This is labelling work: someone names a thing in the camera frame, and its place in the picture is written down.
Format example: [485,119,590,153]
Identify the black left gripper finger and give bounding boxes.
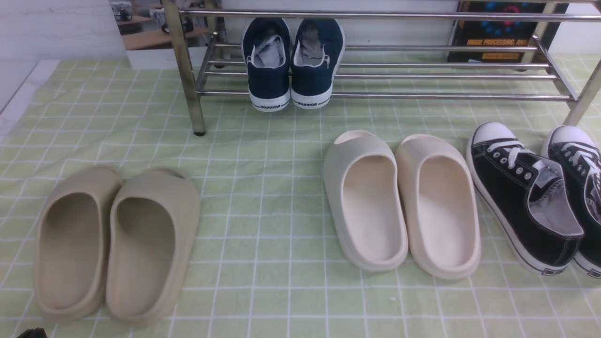
[17,328,47,338]

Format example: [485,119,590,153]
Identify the black canvas sneaker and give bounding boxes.
[541,125,601,279]
[466,122,584,276]

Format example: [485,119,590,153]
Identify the metal shoe rack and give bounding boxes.
[162,0,601,137]

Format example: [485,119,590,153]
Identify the left tan slide slipper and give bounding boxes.
[34,164,124,323]

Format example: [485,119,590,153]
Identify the tan slide slipper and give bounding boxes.
[34,164,124,323]
[106,167,201,327]

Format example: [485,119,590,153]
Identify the right tan slide slipper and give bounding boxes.
[106,167,201,327]

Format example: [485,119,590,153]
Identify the green checkered cloth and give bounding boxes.
[0,60,600,338]

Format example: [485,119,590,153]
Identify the left cream slide slipper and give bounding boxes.
[322,130,408,272]

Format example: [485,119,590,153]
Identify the cream slide slipper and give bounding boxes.
[322,130,408,272]
[395,134,481,279]

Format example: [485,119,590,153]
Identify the left navy blue sneaker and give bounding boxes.
[240,17,291,113]

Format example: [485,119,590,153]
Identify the navy blue sneaker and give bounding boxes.
[291,18,346,109]
[240,17,291,113]

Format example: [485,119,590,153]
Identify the right navy blue sneaker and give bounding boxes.
[291,18,346,109]

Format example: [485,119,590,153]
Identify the right cream slide slipper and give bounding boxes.
[395,134,481,279]

